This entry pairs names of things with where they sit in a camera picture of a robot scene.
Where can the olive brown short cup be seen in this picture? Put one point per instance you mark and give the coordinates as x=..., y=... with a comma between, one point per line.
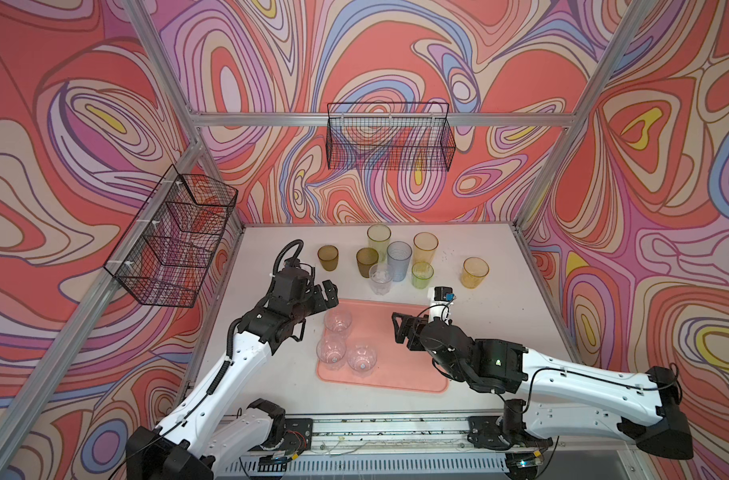
x=366, y=258

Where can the green short cup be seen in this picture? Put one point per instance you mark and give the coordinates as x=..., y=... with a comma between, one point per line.
x=421, y=275

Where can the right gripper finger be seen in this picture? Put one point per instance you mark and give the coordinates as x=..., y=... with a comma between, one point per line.
x=416, y=319
x=400, y=324

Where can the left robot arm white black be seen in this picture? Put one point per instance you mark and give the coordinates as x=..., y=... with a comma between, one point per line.
x=190, y=443

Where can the black wire basket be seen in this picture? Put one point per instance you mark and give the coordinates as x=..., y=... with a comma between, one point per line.
x=181, y=226
x=389, y=136

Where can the black wire basket back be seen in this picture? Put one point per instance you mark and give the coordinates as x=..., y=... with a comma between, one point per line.
x=389, y=136

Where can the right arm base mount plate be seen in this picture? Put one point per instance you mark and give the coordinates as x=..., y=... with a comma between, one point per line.
x=496, y=433

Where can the clear short glass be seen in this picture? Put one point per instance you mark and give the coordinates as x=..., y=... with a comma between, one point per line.
x=380, y=278
x=362, y=359
x=331, y=351
x=338, y=322

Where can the pink plastic tray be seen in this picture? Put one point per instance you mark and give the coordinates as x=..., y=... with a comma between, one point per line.
x=395, y=366

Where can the black wire basket left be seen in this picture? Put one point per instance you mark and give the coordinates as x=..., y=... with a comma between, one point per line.
x=181, y=226

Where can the tall orange cup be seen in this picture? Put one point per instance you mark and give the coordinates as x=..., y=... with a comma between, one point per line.
x=425, y=245

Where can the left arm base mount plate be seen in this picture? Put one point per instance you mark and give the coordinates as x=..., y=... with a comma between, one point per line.
x=292, y=436

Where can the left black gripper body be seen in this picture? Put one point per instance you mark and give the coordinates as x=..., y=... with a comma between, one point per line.
x=297, y=312

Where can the tall yellow-green cup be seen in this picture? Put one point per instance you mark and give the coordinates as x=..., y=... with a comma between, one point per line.
x=379, y=236

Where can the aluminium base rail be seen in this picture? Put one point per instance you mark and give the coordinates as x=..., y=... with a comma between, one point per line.
x=392, y=432

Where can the tall blue cup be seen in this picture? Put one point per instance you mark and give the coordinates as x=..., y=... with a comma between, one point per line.
x=398, y=257

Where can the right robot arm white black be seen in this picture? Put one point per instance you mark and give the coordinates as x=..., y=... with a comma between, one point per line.
x=551, y=397

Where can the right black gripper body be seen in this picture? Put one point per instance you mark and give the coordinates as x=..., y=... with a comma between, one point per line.
x=416, y=345

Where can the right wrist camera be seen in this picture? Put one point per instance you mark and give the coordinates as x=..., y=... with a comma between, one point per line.
x=443, y=295

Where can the amber cup far right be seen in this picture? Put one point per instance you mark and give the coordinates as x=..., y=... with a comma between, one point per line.
x=474, y=271

